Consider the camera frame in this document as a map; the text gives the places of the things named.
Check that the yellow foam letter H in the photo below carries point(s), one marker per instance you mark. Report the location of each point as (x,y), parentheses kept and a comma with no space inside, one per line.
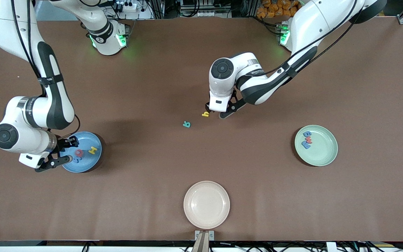
(92,151)

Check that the red foam letter Q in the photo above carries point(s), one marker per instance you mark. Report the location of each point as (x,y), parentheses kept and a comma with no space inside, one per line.
(79,153)

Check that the beige plate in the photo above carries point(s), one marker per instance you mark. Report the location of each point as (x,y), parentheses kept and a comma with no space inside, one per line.
(206,204)

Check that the yellow foam lowercase h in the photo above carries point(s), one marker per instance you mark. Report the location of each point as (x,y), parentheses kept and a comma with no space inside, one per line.
(205,114)

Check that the blue foam lowercase m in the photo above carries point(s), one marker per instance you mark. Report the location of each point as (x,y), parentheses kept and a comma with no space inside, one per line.
(305,145)

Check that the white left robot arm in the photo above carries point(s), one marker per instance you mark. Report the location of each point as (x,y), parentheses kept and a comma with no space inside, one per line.
(257,87)

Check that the white power strip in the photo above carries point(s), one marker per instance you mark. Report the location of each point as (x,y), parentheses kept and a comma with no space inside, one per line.
(128,6)

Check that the blue plate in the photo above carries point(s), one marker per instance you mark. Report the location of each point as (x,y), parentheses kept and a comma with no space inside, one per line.
(89,162)

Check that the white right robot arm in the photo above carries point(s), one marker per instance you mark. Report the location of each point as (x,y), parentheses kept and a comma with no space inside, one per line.
(30,108)

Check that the blue foam letter g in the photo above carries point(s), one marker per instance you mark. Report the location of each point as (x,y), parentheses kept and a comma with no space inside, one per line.
(308,134)

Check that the green plate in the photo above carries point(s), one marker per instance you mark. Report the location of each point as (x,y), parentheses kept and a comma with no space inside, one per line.
(322,150)

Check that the teal foam letter R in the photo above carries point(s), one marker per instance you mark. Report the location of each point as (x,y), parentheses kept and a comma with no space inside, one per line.
(186,124)

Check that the blue foam uppercase M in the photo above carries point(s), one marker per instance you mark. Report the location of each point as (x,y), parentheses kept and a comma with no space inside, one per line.
(77,160)

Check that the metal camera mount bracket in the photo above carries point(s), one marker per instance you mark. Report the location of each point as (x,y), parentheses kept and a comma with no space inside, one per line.
(204,241)

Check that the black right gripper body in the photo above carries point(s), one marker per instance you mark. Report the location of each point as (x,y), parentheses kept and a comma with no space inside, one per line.
(62,143)

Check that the orange snack bag pile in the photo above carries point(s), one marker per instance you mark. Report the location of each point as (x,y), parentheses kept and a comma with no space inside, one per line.
(275,8)

